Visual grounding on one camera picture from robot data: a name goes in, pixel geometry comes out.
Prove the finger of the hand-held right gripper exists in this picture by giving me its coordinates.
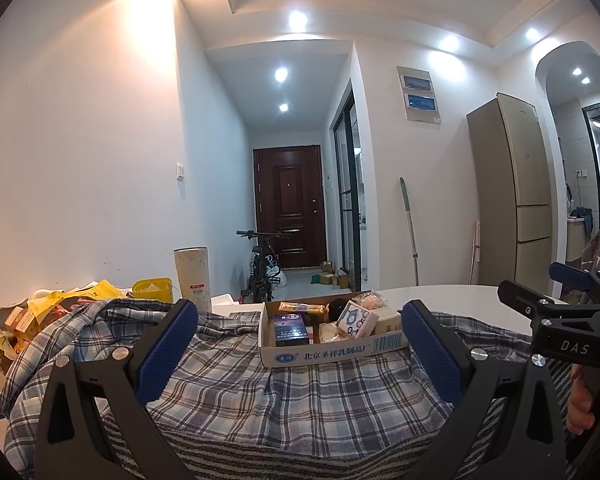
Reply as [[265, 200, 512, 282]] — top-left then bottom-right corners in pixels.
[[548, 261, 600, 306], [497, 280, 600, 328]]

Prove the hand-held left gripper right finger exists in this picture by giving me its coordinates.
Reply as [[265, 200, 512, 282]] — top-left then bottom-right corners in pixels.
[[401, 299, 567, 480]]

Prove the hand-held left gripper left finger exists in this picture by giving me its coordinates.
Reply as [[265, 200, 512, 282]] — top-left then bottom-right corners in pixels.
[[35, 299, 199, 480]]

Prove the small beige box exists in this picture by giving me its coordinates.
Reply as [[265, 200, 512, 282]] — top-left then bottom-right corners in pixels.
[[372, 307, 403, 335]]

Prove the peach bun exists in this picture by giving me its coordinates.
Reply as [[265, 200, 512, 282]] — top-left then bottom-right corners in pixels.
[[352, 291, 387, 311]]

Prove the pink flower-print tissue packet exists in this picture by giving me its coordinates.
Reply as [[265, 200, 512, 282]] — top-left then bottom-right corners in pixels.
[[336, 301, 380, 339]]

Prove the white tissue pack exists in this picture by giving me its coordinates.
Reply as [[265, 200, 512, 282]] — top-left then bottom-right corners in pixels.
[[318, 321, 351, 345]]

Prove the dark blue cigarette pack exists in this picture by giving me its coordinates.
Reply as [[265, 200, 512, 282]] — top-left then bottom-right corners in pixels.
[[272, 314, 313, 347]]

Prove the yellow cigarette pack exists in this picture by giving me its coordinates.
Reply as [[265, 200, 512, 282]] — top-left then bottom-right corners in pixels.
[[278, 301, 330, 317]]

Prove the person's right hand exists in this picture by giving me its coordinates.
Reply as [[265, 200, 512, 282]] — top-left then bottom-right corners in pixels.
[[566, 362, 600, 429]]

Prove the white washbasin cabinet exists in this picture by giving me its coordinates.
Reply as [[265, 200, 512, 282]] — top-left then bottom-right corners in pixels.
[[565, 220, 593, 263]]

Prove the blue cloth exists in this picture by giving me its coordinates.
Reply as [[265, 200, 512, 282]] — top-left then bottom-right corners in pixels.
[[571, 206, 595, 236]]

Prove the yellow plastic bin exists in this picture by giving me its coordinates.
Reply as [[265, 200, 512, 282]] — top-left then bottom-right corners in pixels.
[[131, 277, 174, 304]]

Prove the pink broom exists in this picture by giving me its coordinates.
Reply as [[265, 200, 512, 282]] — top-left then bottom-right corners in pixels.
[[467, 220, 482, 285]]

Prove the white foam box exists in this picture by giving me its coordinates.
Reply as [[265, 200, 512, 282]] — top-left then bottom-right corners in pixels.
[[211, 293, 241, 317]]

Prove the white paper tube canister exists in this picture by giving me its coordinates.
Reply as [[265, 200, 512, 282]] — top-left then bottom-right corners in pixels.
[[174, 246, 212, 313]]

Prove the beige refrigerator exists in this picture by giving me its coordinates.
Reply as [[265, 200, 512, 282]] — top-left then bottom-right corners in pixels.
[[466, 92, 554, 303]]

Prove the black bicycle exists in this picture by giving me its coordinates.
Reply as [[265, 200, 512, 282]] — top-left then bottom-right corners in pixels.
[[236, 230, 292, 303]]

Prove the blue plaid shirt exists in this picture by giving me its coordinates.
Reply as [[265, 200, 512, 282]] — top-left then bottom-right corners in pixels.
[[2, 297, 566, 466]]

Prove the white plastic bag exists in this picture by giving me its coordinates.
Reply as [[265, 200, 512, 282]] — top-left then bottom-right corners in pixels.
[[265, 257, 287, 288]]

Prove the black framed glass door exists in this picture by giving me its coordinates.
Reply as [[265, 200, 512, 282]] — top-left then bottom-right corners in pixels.
[[331, 91, 363, 293]]

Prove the dark brown entrance door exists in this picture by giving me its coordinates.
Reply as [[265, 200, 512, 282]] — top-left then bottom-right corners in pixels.
[[252, 145, 327, 270]]

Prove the grey electrical panel cover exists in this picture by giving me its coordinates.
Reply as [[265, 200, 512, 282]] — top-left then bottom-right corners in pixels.
[[396, 65, 442, 123]]

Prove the mop with metal handle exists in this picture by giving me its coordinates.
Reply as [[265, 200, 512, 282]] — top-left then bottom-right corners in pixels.
[[399, 176, 421, 287]]

